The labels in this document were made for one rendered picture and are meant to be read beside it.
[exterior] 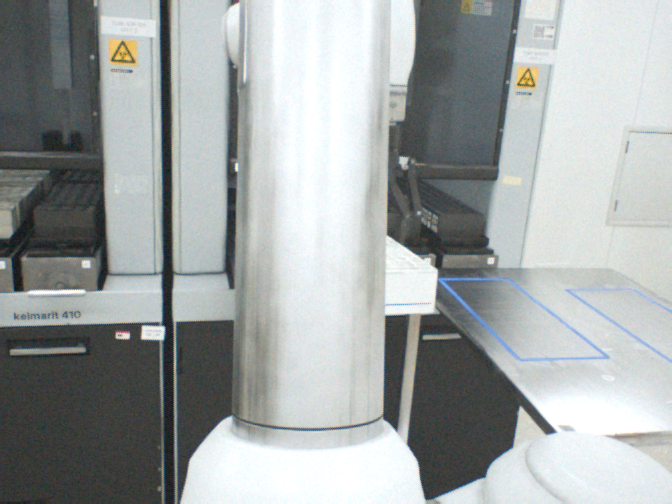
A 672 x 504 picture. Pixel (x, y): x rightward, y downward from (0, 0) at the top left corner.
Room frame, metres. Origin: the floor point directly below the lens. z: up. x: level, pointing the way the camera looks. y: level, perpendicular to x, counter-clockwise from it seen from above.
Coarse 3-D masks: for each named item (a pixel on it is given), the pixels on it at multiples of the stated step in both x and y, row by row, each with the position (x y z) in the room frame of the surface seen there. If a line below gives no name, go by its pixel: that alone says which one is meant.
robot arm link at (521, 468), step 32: (512, 448) 0.41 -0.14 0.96; (544, 448) 0.38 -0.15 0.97; (576, 448) 0.39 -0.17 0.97; (608, 448) 0.40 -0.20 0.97; (480, 480) 0.41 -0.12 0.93; (512, 480) 0.37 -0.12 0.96; (544, 480) 0.36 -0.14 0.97; (576, 480) 0.35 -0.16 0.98; (608, 480) 0.36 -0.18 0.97; (640, 480) 0.36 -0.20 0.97
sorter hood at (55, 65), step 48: (0, 0) 1.25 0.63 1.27; (48, 0) 1.27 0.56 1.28; (0, 48) 1.25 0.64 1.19; (48, 48) 1.27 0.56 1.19; (0, 96) 1.24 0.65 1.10; (48, 96) 1.26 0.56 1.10; (96, 96) 1.28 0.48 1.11; (0, 144) 1.24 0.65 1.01; (48, 144) 1.26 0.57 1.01; (96, 144) 1.28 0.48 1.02
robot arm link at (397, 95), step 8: (392, 88) 1.02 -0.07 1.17; (400, 88) 1.03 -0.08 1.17; (392, 96) 1.02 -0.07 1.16; (400, 96) 1.03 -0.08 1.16; (392, 104) 1.02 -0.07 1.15; (400, 104) 1.04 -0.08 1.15; (392, 112) 1.03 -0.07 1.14; (400, 112) 1.04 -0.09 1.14; (392, 120) 1.03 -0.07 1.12; (400, 120) 1.04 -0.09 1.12
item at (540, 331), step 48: (480, 288) 1.14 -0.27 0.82; (528, 288) 1.16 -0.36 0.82; (576, 288) 1.18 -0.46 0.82; (624, 288) 1.20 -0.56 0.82; (480, 336) 0.92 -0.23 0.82; (528, 336) 0.93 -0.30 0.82; (576, 336) 0.95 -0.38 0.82; (624, 336) 0.96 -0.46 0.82; (528, 384) 0.77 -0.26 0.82; (576, 384) 0.78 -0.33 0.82; (624, 384) 0.79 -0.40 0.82; (624, 432) 0.67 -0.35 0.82
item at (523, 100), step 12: (528, 0) 1.51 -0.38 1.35; (540, 0) 1.52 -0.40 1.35; (552, 0) 1.53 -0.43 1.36; (528, 12) 1.51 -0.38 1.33; (540, 12) 1.52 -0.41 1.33; (552, 12) 1.53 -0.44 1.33; (540, 24) 1.52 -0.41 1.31; (540, 36) 1.52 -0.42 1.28; (552, 36) 1.53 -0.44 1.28; (528, 72) 1.52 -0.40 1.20; (516, 84) 1.51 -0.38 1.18; (528, 84) 1.52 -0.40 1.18; (516, 96) 1.51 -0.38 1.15; (528, 96) 1.52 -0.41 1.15; (540, 96) 1.53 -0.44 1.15; (516, 108) 1.51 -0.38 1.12; (528, 108) 1.52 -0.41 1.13; (540, 108) 1.53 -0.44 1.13; (504, 180) 1.51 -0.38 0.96; (516, 180) 1.52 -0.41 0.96
